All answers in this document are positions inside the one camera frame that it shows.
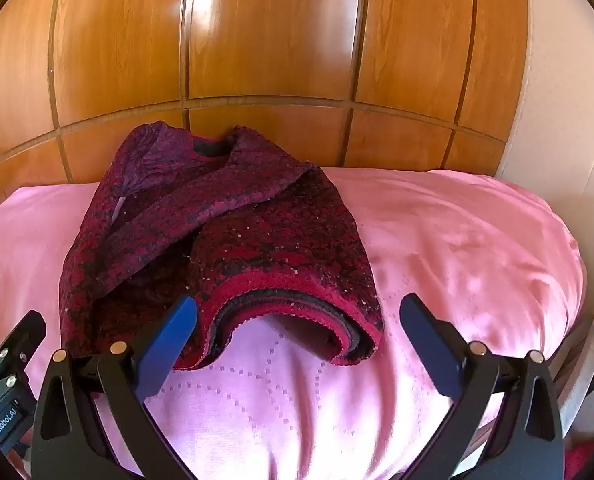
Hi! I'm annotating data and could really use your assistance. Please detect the dark red patterned garment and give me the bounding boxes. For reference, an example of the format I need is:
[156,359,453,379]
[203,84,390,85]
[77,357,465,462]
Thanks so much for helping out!
[59,122,384,370]

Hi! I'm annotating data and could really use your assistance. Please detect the wooden panelled headboard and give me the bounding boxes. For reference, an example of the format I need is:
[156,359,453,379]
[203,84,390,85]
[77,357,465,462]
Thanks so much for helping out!
[0,0,528,204]

